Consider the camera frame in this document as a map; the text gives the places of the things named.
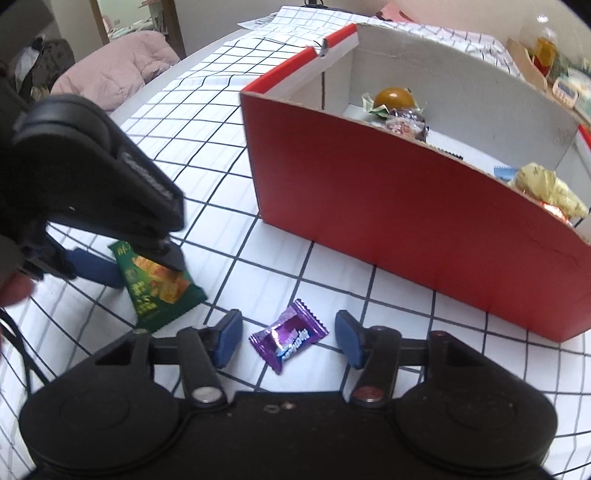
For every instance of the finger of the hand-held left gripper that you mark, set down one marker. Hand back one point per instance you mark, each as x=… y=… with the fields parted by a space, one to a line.
x=99 y=272
x=168 y=258

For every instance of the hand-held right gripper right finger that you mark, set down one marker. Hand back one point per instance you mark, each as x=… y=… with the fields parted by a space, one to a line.
x=348 y=339

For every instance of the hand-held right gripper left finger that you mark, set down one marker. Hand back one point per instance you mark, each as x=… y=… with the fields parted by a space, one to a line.
x=228 y=339

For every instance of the green snack packet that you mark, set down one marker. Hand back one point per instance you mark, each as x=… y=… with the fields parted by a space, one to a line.
x=159 y=290

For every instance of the purple candy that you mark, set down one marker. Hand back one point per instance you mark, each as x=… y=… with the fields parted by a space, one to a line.
x=288 y=337

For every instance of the red cardboard box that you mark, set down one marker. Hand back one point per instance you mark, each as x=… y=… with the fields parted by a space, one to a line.
x=392 y=207

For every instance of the dark maroon candy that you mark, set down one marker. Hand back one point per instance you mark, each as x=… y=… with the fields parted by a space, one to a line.
x=406 y=125

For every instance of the light blue snack packet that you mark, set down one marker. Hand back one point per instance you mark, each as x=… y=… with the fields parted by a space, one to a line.
x=503 y=172

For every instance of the round orange pastry clear wrapper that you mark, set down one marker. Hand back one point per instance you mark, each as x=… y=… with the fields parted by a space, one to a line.
x=392 y=98

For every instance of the pale yellow snack packet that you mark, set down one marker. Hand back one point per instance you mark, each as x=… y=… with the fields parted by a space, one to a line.
x=549 y=189

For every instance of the person's left hand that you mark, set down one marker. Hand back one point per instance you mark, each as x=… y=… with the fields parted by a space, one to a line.
x=16 y=290

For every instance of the pink blanket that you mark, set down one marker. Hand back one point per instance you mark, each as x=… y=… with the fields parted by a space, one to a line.
x=120 y=64

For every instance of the dark backpack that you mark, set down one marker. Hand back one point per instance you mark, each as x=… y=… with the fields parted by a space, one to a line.
x=46 y=64

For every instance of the pink object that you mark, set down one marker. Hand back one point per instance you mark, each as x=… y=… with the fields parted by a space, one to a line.
x=392 y=13

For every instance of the wooden desk organizer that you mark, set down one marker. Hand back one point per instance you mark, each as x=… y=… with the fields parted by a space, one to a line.
x=524 y=60

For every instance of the orange drink bottle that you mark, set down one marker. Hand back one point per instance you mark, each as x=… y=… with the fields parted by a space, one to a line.
x=545 y=50

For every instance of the wooden door frame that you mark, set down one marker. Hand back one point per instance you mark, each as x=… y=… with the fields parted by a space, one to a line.
x=173 y=27

